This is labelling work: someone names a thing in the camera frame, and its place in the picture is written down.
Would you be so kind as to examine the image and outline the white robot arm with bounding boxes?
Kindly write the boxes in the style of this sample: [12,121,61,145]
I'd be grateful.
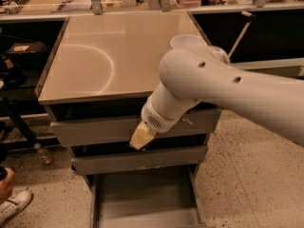
[130,47,304,149]

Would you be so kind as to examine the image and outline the white ceramic bowl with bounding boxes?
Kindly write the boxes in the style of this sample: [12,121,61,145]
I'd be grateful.
[170,34,206,48]

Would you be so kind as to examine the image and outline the open bottom grey drawer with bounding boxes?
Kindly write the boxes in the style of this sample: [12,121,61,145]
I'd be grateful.
[89,166,207,228]

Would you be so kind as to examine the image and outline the clear plastic bottle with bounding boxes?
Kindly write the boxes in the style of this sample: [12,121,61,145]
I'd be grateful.
[34,142,53,164]

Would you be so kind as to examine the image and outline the middle grey drawer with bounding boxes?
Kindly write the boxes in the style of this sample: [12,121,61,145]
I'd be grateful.
[71,145,207,175]

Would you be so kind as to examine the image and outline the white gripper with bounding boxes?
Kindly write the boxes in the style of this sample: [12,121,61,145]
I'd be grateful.
[129,102,177,150]

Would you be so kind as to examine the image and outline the grey drawer cabinet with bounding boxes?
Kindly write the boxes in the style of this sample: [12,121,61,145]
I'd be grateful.
[34,10,234,228]

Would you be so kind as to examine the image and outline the black tripod stand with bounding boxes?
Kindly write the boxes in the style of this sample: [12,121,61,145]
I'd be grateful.
[0,97,41,150]

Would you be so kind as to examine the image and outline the top grey drawer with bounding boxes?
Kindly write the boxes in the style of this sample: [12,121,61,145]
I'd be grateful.
[50,108,220,147]

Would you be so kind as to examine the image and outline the black bag with tag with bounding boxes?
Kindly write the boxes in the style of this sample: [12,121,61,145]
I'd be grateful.
[4,42,48,65]

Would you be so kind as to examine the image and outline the white shoe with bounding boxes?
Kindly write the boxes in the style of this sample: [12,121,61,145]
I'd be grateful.
[0,190,33,225]

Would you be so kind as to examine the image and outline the dark chocolate rxbar wrapper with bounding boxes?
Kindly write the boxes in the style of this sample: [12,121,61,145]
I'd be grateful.
[140,145,150,152]

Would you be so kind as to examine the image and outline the person hand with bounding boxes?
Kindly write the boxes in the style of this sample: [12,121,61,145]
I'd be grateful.
[0,168,16,204]

